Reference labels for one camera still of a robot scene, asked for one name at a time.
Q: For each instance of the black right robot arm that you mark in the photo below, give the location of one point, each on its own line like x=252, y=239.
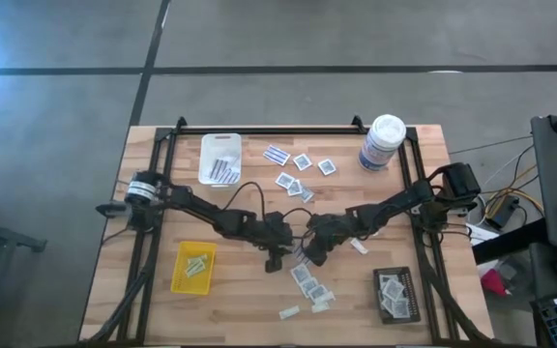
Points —
x=404, y=203

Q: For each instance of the blue striped bandage packet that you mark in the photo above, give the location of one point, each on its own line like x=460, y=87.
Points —
x=231, y=177
x=277, y=155
x=300, y=253

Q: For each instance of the small crumpled white packet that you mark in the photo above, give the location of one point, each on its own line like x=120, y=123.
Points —
x=289, y=312

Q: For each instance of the black power adapter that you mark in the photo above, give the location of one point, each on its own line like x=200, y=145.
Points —
x=501, y=212

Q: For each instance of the dark grey plastic tray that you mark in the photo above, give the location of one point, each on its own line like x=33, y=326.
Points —
x=414, y=295

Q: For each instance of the small white packet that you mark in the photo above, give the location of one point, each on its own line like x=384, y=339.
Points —
x=193, y=265
x=289, y=312
x=359, y=245

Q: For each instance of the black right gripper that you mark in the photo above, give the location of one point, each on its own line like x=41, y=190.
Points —
x=329, y=227

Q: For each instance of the dark striped bandage packet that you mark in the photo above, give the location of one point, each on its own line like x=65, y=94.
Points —
x=218, y=169

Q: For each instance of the black desk beam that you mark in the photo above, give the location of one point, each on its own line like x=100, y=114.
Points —
x=510, y=244

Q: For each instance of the white wipes canister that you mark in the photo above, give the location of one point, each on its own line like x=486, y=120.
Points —
x=382, y=142

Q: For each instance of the white plastic bin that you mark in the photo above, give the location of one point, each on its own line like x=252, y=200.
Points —
x=211, y=145

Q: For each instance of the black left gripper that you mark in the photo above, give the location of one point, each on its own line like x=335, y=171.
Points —
x=273, y=232

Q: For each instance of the red object on floor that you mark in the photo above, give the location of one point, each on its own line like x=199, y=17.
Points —
x=493, y=284

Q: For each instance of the yellow plastic basket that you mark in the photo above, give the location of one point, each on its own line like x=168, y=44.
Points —
x=182, y=282

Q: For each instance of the white paper sheet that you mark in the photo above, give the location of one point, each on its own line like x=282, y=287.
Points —
x=481, y=234

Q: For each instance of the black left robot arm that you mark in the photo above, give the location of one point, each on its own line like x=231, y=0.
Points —
x=201, y=205

